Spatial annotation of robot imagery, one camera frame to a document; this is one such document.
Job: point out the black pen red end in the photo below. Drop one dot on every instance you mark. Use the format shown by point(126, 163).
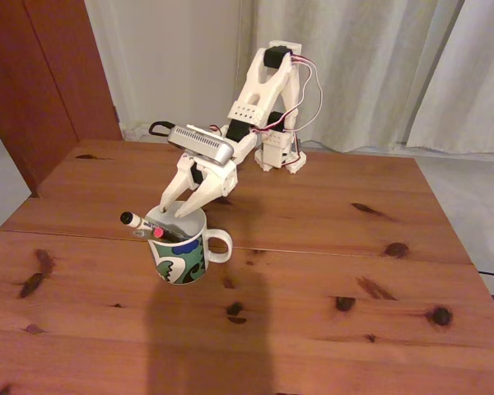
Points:
point(169, 235)

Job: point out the white marker black cap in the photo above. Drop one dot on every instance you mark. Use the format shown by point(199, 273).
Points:
point(138, 221)

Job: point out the teal pen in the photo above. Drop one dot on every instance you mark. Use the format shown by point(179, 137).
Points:
point(139, 234)

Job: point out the white mug green blue pattern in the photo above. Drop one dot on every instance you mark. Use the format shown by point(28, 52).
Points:
point(181, 263)

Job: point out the white curtain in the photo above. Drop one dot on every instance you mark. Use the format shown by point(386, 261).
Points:
point(477, 82)
point(374, 82)

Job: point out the brown wooden door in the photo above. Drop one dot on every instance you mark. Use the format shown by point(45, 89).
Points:
point(33, 82)

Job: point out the white furniture panel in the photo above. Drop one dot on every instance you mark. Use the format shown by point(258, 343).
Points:
point(0, 173)

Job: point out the silver camera box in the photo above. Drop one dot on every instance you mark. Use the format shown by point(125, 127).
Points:
point(199, 142)

